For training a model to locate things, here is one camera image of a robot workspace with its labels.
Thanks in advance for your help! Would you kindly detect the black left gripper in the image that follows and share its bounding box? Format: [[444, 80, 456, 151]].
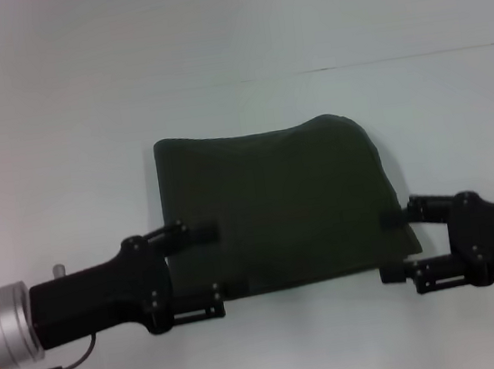
[[20, 211, 255, 352]]

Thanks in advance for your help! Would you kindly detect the dark green FREE t-shirt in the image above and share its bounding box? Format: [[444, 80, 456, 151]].
[[150, 103, 426, 308]]

